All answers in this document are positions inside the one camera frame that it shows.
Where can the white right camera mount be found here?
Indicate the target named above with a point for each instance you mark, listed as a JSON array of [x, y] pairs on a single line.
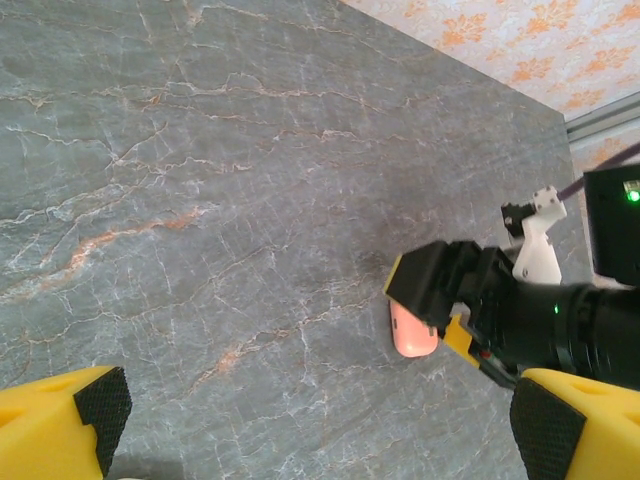
[[537, 255]]

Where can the pink earbud charging case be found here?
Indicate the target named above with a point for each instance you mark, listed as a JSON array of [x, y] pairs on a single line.
[[412, 340]]

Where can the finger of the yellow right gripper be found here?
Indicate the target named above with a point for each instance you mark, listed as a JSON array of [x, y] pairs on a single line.
[[460, 340], [425, 285]]

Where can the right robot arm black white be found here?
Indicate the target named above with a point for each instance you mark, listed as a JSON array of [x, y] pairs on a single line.
[[610, 225]]

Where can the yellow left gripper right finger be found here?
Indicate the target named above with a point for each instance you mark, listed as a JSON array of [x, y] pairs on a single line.
[[590, 430]]

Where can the aluminium frame post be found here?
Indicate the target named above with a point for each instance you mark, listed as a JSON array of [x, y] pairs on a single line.
[[605, 117]]

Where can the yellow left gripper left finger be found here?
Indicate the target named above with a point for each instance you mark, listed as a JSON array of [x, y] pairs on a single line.
[[40, 425]]

